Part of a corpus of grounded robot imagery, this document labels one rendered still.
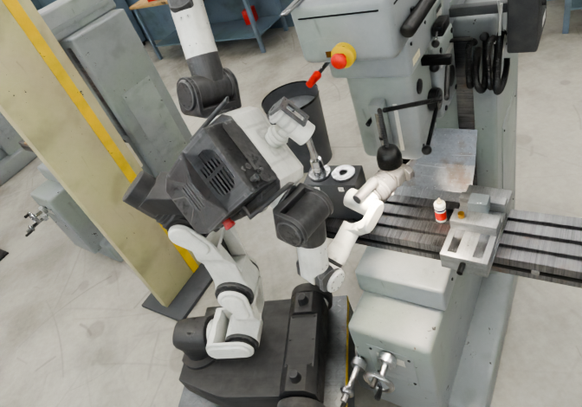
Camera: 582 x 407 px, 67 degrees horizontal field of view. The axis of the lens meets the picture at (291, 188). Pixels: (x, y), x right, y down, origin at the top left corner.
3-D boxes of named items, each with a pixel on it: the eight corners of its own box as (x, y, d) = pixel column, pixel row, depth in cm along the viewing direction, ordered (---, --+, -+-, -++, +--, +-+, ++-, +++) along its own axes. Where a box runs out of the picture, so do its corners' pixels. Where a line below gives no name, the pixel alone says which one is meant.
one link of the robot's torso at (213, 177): (201, 272, 121) (282, 207, 101) (128, 174, 123) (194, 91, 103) (259, 230, 145) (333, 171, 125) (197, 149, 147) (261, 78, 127)
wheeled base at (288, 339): (184, 420, 193) (146, 385, 173) (212, 316, 232) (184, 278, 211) (325, 419, 176) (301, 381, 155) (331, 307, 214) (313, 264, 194)
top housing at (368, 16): (398, 62, 102) (387, -8, 92) (302, 66, 117) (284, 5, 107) (450, -19, 130) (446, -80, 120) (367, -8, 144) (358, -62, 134)
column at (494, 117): (500, 298, 237) (498, 16, 141) (413, 279, 262) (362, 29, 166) (516, 230, 266) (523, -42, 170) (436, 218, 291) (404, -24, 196)
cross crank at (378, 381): (392, 407, 156) (387, 391, 148) (362, 395, 162) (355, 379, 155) (407, 366, 165) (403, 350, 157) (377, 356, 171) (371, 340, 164)
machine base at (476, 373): (484, 436, 192) (482, 416, 180) (358, 386, 224) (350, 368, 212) (527, 235, 261) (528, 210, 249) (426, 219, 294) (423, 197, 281)
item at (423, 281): (447, 313, 159) (444, 293, 151) (358, 289, 177) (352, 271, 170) (477, 215, 187) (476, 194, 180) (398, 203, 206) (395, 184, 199)
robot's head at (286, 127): (292, 154, 120) (313, 134, 115) (262, 132, 116) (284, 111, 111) (294, 139, 125) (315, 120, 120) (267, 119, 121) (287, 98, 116)
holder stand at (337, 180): (364, 219, 177) (353, 183, 165) (313, 216, 187) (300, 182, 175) (371, 198, 185) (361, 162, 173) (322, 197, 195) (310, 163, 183)
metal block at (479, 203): (487, 218, 149) (486, 205, 145) (468, 215, 152) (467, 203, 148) (490, 207, 152) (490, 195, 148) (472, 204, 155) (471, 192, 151)
